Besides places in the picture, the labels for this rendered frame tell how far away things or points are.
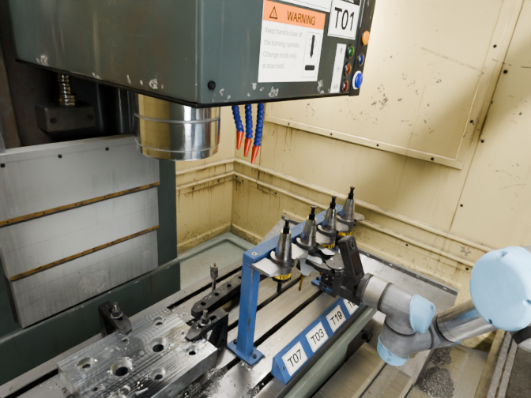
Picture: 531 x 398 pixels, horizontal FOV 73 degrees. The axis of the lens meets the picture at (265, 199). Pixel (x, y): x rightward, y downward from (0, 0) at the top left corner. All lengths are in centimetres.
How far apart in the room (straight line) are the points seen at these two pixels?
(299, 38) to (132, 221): 87
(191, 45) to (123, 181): 78
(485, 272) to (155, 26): 59
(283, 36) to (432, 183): 107
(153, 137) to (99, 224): 61
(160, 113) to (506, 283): 59
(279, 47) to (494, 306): 50
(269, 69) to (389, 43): 102
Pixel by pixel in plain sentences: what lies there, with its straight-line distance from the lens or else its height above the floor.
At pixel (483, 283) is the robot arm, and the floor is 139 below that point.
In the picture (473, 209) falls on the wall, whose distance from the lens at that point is 151.
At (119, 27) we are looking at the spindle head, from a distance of 61.
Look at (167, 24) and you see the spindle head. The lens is 51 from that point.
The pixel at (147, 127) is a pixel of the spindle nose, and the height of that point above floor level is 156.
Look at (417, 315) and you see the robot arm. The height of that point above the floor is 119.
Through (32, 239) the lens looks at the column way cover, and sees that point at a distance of 115.
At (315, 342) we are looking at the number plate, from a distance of 112.
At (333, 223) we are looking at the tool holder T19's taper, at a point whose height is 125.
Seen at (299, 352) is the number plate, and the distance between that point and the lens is 107.
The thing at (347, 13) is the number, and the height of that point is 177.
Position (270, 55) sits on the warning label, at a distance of 56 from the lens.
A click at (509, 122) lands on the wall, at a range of 144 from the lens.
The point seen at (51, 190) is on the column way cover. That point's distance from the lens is 111.
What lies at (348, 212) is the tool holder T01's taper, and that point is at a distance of 114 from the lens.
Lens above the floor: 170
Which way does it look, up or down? 23 degrees down
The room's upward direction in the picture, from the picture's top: 5 degrees clockwise
